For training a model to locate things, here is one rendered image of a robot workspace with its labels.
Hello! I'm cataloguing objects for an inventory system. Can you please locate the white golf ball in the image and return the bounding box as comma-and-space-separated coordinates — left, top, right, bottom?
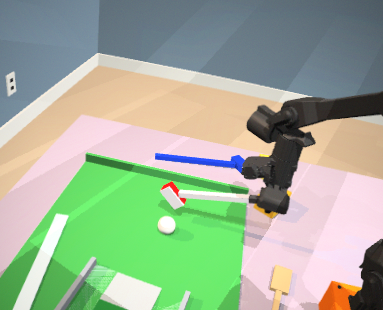
158, 216, 176, 234

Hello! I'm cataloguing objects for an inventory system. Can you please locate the white flat strip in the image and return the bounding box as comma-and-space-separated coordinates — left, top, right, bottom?
13, 214, 69, 310

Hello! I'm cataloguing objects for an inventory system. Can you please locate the green flat mat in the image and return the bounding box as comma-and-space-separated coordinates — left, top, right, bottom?
0, 161, 247, 310

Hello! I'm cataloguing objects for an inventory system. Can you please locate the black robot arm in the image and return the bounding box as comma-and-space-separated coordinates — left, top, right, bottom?
241, 91, 383, 310

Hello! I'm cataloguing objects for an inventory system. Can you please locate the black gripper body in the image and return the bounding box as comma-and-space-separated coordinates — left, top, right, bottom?
257, 149, 300, 215

